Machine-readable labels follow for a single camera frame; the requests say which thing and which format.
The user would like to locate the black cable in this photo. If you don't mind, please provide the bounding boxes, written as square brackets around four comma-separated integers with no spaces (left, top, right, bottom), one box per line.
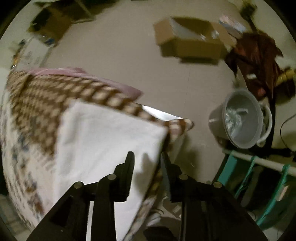
[279,113,296,155]

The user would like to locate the dark red cloth pile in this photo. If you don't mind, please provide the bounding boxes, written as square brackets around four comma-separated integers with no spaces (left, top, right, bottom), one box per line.
[225,31,283,100]

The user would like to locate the floral brown checkered blanket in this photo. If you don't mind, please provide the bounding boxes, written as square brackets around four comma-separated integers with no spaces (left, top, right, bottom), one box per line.
[1,71,194,230]

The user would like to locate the open cardboard box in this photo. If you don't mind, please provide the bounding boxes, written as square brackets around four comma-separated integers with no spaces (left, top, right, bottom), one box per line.
[154,16,236,64]

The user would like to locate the grey plastic bucket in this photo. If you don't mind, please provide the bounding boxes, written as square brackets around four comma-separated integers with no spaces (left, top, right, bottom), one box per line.
[208,88,273,149]

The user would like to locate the teal and white rack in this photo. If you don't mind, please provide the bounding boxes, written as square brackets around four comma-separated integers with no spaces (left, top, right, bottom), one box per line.
[214,149,295,230]

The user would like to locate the white pants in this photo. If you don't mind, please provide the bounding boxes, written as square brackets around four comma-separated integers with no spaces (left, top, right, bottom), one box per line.
[53,100,168,240]

